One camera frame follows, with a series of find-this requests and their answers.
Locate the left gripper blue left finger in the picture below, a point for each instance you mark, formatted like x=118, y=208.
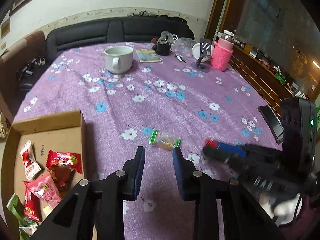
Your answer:
x=134, y=169

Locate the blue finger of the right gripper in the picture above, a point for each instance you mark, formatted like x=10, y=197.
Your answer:
x=232, y=149

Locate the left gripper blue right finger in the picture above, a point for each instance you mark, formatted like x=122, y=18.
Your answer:
x=186, y=181

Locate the clear green-ended candy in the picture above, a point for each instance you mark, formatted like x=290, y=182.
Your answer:
x=164, y=141

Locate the pink strawberry snack packet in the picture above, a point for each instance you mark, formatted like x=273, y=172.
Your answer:
x=44, y=188

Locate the black smartphone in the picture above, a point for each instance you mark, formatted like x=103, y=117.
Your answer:
x=273, y=122

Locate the purple floral tablecloth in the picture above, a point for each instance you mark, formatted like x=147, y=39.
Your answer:
x=121, y=111

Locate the dark red crinkled packet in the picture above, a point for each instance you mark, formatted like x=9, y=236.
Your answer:
x=61, y=176

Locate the wooden side counter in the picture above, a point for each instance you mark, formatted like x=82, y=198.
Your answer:
x=270, y=88

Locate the shallow cardboard tray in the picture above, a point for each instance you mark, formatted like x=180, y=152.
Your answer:
x=61, y=132

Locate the red candy bar packet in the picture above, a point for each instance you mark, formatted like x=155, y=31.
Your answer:
x=69, y=159

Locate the pink knit-sleeved bottle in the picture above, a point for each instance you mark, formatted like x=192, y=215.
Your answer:
x=223, y=49

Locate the white round container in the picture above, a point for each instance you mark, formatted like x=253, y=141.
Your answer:
x=196, y=51

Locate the red white snack packet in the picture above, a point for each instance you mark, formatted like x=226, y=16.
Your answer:
x=31, y=167

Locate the white ceramic mug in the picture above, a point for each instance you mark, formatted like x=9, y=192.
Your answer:
x=118, y=59

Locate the black phone stand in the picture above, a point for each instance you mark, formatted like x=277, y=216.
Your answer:
x=204, y=53

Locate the small booklet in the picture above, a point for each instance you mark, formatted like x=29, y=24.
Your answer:
x=147, y=56

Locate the black pen holder cup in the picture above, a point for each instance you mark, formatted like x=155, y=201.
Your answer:
x=163, y=48

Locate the green snack packet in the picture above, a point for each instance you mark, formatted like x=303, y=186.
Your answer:
x=26, y=226

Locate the black leather sofa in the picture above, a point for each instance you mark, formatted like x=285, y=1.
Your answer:
x=107, y=30

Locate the brown armchair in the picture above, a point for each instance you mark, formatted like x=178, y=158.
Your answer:
x=13, y=60

